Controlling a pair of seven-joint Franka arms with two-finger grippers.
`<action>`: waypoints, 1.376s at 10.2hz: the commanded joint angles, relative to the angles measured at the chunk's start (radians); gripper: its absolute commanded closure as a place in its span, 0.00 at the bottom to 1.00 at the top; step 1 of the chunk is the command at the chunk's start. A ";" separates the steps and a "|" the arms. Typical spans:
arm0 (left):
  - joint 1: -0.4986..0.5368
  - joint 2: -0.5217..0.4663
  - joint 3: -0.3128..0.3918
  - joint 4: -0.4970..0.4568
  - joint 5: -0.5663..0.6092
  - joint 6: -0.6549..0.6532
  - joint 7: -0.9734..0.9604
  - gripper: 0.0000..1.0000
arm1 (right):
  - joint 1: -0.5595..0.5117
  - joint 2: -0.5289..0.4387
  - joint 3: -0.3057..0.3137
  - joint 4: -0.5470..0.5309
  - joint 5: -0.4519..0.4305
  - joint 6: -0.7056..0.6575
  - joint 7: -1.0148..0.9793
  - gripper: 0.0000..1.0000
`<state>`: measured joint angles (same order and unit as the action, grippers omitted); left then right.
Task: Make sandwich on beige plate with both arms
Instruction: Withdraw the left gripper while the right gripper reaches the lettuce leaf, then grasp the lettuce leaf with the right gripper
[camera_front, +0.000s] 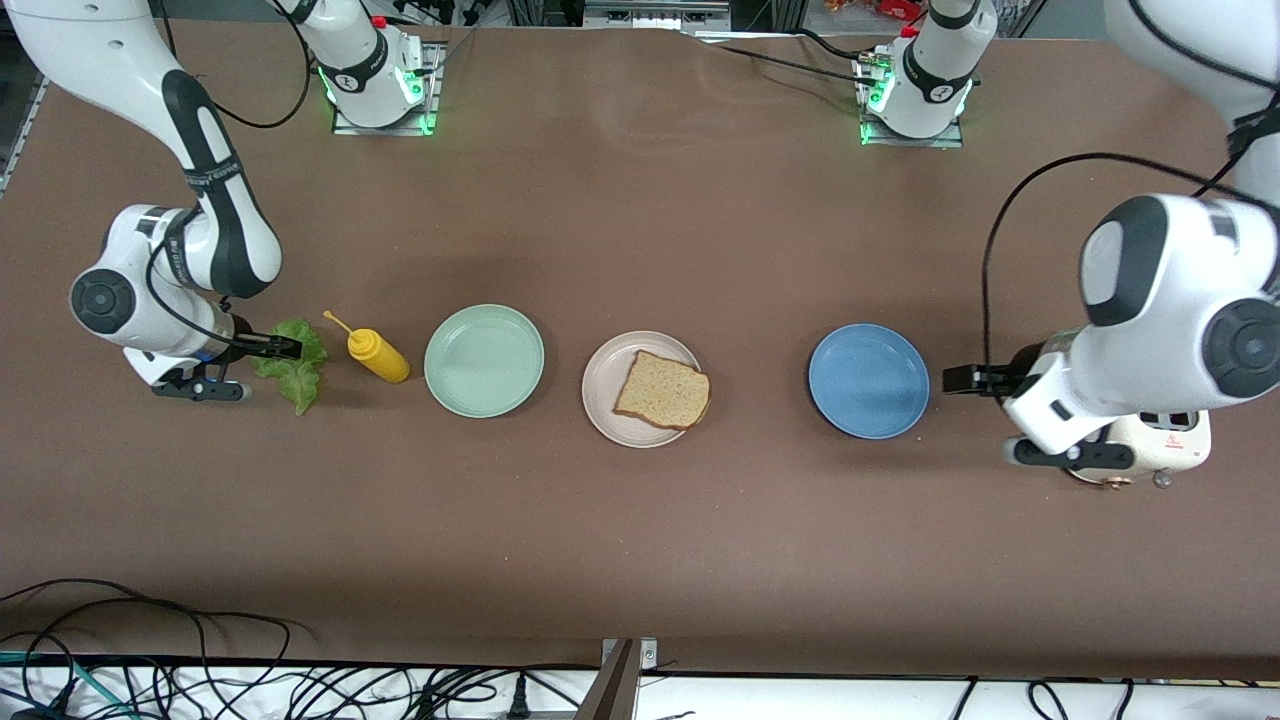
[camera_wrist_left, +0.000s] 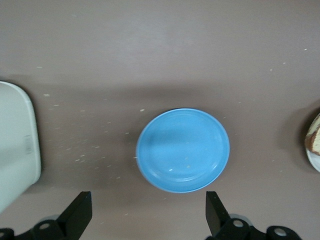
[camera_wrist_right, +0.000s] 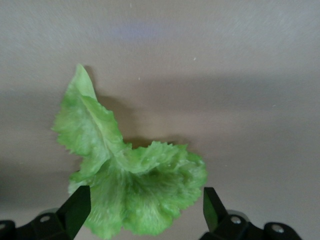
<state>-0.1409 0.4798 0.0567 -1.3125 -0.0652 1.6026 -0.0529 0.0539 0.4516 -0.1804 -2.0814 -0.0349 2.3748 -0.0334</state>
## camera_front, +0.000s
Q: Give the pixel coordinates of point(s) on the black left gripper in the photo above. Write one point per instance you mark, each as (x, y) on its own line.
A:
(1012, 379)

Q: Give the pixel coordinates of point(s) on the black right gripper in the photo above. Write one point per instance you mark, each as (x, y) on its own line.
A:
(243, 347)

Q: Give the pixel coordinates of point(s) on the green lettuce leaf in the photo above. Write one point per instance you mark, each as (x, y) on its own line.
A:
(300, 385)

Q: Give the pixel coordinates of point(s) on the brown bread slice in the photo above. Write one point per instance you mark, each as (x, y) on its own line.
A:
(660, 392)

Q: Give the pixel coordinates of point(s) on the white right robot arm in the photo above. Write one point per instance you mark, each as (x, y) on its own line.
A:
(100, 50)

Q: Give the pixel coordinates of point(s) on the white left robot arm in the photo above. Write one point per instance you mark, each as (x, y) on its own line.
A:
(1180, 300)

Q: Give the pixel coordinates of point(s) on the blue round plate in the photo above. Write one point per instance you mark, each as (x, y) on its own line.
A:
(868, 380)

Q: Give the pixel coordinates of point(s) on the green round plate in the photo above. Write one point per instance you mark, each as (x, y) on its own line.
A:
(484, 360)

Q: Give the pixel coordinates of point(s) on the beige round plate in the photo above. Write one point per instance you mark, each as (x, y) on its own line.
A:
(600, 390)

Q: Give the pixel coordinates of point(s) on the yellow mustard squeeze bottle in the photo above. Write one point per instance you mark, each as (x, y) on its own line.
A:
(380, 358)

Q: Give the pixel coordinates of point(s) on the white two-slot toaster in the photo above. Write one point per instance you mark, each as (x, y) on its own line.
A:
(1180, 445)

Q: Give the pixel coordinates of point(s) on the red package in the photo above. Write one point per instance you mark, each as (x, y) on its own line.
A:
(880, 8)

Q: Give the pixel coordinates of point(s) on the black power plug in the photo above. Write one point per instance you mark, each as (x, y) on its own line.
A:
(517, 700)

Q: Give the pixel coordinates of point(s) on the grey equipment box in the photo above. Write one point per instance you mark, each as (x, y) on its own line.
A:
(655, 15)

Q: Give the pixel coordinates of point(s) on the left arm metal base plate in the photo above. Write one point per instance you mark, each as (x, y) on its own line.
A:
(945, 141)

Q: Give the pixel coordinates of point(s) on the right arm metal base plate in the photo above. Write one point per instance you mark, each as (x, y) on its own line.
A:
(432, 100)

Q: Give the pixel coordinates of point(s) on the metal bracket plate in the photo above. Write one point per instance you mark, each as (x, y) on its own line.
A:
(649, 655)

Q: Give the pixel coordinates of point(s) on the grey metal post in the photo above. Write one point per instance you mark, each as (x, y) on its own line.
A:
(612, 692)

